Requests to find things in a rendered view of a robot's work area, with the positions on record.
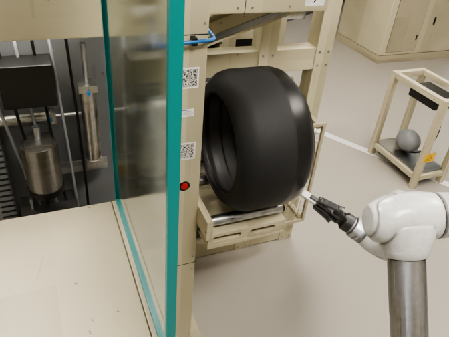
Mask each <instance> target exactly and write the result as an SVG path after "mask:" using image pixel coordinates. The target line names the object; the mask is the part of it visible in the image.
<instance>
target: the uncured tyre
mask: <svg viewBox="0 0 449 337"><path fill-rule="evenodd" d="M201 155H202V161H203V164H204V168H205V171H206V175H207V177H208V180H209V183H210V185H211V187H212V189H213V191H214V193H215V194H216V196H217V197H218V198H219V199H220V200H221V201H222V202H223V203H224V204H226V205H228V206H229V207H230V208H231V209H234V210H235V211H245V212H247V211H254V210H257V209H263V208H267V207H273V206H277V205H283V204H285V203H288V202H289V201H292V200H293V199H295V198H296V197H298V196H299V194H300V193H301V191H302V190H303V188H304V186H305V185H306V183H307V181H308V179H309V177H310V174H311V171H312V168H313V162H314V157H315V133H314V127H313V120H312V117H311V112H310V109H309V106H308V103H307V101H306V99H305V97H304V95H303V93H302V91H301V89H300V88H299V86H298V85H297V84H296V83H295V82H294V81H293V80H292V79H291V78H290V77H289V75H288V74H286V73H285V72H284V71H283V70H281V69H279V68H275V67H272V66H253V67H244V68H228V69H225V70H222V71H219V72H217V73H216V74H215V75H214V76H213V77H212V78H211V79H210V81H209V82H208V83H207V85H206V86H205V94H204V116H203V127H202V150H201Z"/></svg>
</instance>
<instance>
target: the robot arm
mask: <svg viewBox="0 0 449 337"><path fill-rule="evenodd" d="M300 196H301V197H303V198H304V199H306V200H307V201H309V202H310V203H312V204H313V209H314V210H316V211H317V212H318V213H319V214H320V215H321V216H322V217H323V218H324V219H325V220H326V221H327V222H328V223H329V222H330V221H333V222H334V223H337V224H338V225H339V226H338V227H339V228H340V229H341V230H342V231H344V232H346V235H347V236H348V237H350V238H351V239H353V240H354V241H355V242H357V243H359V244H360V245H361V246H362V247H363V248H364V249H365V250H366V251H367V252H369V253H370V254H372V255H374V256H376V257H377V258H379V259H382V260H384V261H387V269H388V306H389V314H390V337H429V322H428V286H427V267H426V259H428V257H429V256H430V254H431V252H432V248H433V245H434V242H435V240H436V239H443V238H448V237H449V192H424V191H410V192H405V191H403V190H400V189H396V190H392V191H391V192H389V193H388V194H387V195H384V196H381V197H378V198H376V199H374V200H372V201H371V202H369V203H368V204H367V205H366V206H365V208H364V210H363V214H362V219H361V218H360V217H357V218H356V217H355V216H354V215H352V214H351V213H346V212H345V211H344V210H345V207H343V206H340V205H338V204H336V203H334V202H332V201H330V200H327V199H325V198H323V197H322V198H321V197H319V198H317V197H316V196H314V195H312V194H311V193H310V192H308V191H306V190H305V189H303V190H302V192H301V194H300Z"/></svg>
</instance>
